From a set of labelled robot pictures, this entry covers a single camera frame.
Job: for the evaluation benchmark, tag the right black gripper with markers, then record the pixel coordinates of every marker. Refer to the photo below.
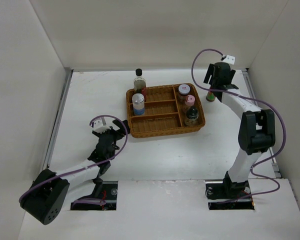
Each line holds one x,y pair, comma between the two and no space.
210,72

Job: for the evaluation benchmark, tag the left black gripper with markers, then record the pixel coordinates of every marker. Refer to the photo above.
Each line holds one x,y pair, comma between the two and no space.
111,131

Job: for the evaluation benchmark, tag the silver lid spice jar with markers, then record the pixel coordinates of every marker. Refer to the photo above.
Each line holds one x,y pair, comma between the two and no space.
138,104

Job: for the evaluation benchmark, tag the white lid glass jar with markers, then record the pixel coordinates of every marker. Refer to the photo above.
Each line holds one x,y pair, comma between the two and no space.
183,92

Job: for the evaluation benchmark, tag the pink lid spice bottle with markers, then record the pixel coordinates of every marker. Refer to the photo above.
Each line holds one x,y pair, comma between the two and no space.
189,101

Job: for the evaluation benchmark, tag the dark sauce bottle black cap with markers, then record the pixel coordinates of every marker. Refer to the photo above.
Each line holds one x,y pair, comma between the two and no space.
139,83

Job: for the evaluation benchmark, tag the black cap spice bottle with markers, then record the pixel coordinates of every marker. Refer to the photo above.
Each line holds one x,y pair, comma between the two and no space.
191,117

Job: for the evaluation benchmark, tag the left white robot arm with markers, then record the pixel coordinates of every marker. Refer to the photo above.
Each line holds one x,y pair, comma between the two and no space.
79,187

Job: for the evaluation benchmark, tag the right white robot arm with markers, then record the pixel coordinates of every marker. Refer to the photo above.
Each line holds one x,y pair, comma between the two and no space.
256,132

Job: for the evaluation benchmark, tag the red sauce bottle yellow cap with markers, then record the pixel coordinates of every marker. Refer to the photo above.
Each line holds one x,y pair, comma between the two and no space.
210,97

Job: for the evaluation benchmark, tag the brown wicker divided tray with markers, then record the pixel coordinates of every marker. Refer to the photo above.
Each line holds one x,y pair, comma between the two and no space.
163,113

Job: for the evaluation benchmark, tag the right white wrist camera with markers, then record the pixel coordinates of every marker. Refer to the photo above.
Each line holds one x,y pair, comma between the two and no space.
228,59

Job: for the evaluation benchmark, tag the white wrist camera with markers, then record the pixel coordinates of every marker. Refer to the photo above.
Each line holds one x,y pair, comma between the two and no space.
100,126
228,59

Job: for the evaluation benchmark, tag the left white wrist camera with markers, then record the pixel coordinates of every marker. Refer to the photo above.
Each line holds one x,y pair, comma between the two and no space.
100,126

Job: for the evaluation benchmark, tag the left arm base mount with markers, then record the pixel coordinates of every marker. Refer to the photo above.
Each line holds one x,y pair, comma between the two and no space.
102,198

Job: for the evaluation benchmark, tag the left metal table rail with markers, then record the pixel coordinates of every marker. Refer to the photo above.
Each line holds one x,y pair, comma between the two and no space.
57,121

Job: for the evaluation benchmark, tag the metal table rail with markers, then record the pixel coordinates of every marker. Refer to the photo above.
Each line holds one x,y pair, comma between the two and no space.
269,168
57,121

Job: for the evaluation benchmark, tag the right metal table rail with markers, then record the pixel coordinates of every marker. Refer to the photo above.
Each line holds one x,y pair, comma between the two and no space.
269,168

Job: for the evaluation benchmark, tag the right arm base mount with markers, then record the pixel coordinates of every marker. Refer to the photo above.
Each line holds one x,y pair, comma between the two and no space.
228,195

